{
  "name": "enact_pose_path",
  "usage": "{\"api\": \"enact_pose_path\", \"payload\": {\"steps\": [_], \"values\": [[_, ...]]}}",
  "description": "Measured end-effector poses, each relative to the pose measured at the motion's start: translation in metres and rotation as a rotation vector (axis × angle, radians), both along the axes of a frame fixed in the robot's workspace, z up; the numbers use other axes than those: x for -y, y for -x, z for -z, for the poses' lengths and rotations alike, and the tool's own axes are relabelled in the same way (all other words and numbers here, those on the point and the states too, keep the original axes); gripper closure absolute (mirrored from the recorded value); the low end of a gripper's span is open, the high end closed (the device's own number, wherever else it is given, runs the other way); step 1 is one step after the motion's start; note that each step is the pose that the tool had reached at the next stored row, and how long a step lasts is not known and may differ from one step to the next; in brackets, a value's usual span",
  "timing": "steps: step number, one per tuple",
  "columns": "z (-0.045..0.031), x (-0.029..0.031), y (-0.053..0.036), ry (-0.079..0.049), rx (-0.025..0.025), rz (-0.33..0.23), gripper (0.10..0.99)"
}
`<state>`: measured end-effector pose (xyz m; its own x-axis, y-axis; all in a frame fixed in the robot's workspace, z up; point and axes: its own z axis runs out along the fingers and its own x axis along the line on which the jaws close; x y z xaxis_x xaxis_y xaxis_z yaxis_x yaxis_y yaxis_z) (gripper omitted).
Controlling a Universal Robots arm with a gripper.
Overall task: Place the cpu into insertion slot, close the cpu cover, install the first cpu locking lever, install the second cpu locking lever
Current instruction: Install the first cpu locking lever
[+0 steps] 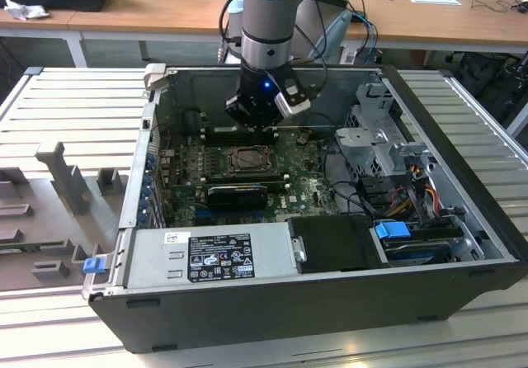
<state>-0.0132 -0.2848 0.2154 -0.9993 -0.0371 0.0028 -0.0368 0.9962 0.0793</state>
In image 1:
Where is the black wire loop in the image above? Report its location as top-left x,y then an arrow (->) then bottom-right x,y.
320,135 -> 373,217

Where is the wooden desk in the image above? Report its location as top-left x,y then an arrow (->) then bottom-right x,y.
0,0 -> 528,54

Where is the black plastic shroud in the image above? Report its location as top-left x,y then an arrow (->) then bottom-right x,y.
285,214 -> 392,275

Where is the silver metal drive cage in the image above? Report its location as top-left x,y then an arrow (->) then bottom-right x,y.
332,82 -> 439,188

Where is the blue disk carrier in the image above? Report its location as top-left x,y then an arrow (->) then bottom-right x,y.
374,220 -> 411,242

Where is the black RAM slot bank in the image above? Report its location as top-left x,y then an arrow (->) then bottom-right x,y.
202,169 -> 290,191
202,125 -> 278,147

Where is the blue cable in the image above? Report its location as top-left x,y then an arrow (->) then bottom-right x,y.
351,10 -> 381,63

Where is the black graphics card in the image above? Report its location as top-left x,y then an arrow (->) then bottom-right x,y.
205,184 -> 270,212

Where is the yellow red wire bundle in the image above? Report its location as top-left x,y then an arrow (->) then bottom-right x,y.
387,172 -> 441,221

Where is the green RAM stick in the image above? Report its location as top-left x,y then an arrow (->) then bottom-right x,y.
0,241 -> 43,256

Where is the black open PC case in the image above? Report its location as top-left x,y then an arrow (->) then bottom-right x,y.
82,63 -> 523,355

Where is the grey parts rack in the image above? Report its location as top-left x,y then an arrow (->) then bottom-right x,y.
0,139 -> 134,293

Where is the silver power supply unit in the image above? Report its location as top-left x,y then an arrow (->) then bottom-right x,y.
122,222 -> 299,290

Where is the white wrist camera black mount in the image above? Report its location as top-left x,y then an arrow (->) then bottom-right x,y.
273,76 -> 319,118

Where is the crumpled white paper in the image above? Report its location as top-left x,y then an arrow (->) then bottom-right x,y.
2,0 -> 52,22

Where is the CPU socket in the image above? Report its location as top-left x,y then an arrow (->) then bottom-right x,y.
222,144 -> 278,176

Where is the square CPU chip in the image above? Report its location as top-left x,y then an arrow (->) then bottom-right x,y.
236,151 -> 264,168

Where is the green motherboard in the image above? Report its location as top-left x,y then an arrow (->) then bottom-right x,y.
158,130 -> 361,229

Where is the blue case latch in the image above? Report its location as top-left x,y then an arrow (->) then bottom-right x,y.
82,257 -> 105,276

